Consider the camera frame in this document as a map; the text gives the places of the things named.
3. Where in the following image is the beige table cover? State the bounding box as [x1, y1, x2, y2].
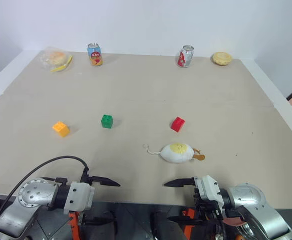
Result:
[0, 50, 292, 210]

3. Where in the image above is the yellow plastic spoon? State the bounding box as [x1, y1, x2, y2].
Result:
[50, 55, 73, 73]

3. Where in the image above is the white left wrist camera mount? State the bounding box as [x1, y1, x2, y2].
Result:
[64, 181, 96, 215]

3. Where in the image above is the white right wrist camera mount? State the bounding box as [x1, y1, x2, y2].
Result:
[192, 174, 224, 202]

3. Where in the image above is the green toy block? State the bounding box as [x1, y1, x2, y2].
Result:
[101, 114, 114, 129]

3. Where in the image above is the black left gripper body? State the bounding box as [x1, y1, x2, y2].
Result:
[79, 172, 94, 186]

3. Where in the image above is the yellow toy block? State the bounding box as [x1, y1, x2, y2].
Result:
[52, 121, 70, 138]

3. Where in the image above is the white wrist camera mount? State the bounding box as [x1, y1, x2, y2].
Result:
[64, 181, 96, 215]
[192, 174, 224, 202]

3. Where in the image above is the clear plastic bag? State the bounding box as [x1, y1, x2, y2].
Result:
[40, 46, 74, 74]

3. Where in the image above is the red drink can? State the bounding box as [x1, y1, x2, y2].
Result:
[177, 44, 195, 69]

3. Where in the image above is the round golden pastry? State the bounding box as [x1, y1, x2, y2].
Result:
[211, 51, 233, 67]

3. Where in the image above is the orange bracket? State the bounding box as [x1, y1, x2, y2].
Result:
[69, 211, 84, 240]
[180, 208, 196, 236]

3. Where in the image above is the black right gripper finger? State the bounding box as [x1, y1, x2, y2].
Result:
[163, 177, 196, 189]
[166, 215, 204, 225]

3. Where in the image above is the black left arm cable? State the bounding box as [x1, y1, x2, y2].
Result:
[0, 155, 90, 223]

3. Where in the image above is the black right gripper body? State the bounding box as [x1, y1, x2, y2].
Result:
[193, 185, 224, 225]

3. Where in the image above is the blue drink can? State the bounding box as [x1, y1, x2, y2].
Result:
[87, 42, 103, 67]

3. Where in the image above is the fried egg plush toy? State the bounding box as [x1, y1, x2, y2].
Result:
[142, 142, 206, 164]

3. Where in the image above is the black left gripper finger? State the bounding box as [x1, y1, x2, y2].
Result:
[83, 211, 117, 227]
[91, 176, 122, 188]

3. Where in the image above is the round bread bun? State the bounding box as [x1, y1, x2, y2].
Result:
[49, 50, 67, 65]

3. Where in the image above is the red toy block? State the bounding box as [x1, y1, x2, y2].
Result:
[170, 116, 186, 133]

